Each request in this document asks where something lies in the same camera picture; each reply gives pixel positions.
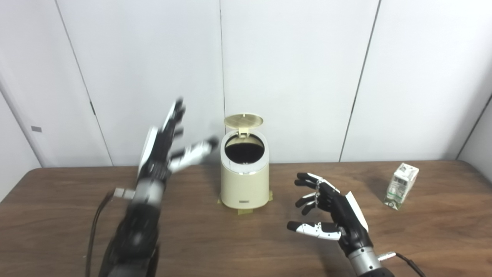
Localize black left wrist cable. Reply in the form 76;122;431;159
85;188;136;277

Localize white green milk carton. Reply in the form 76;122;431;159
384;163;419;210

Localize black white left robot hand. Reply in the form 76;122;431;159
137;98;219;184

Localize cream round bin lid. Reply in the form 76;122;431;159
224;113;264;137

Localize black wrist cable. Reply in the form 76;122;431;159
85;188;136;277
377;252;426;277

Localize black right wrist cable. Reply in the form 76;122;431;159
377;252;426;277

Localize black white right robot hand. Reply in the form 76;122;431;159
287;172;373;257

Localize cream trash bin with lid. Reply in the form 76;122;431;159
220;130;270;209

